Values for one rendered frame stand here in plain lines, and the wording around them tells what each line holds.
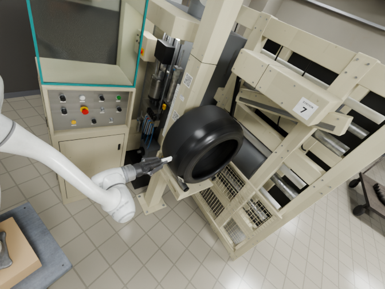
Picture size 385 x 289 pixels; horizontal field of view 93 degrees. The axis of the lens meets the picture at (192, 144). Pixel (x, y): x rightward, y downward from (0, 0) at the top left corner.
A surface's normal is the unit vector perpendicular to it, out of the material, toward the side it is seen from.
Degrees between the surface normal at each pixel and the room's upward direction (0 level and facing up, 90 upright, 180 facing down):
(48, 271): 0
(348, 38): 90
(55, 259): 0
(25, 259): 0
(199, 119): 30
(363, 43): 90
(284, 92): 90
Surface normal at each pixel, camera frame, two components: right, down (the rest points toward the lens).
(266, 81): -0.77, 0.16
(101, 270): 0.33, -0.72
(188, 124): -0.31, -0.40
